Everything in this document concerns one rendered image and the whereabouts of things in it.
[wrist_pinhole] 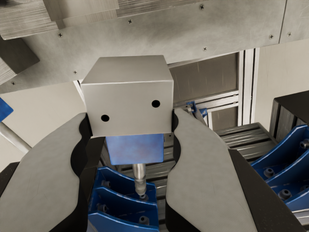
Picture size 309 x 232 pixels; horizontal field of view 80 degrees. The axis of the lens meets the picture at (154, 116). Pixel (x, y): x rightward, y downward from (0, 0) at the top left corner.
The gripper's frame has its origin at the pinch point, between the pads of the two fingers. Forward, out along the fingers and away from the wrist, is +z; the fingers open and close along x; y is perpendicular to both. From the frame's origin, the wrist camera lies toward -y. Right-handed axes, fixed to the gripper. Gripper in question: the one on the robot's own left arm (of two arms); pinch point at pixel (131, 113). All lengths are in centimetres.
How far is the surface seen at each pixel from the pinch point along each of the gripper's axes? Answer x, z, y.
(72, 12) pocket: -5.1, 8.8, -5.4
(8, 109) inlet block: -15.7, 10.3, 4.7
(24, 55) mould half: -13.1, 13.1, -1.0
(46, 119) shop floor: -64, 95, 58
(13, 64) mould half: -13.0, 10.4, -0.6
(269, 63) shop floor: 74, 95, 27
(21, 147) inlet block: -15.5, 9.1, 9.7
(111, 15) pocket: -1.5, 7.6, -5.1
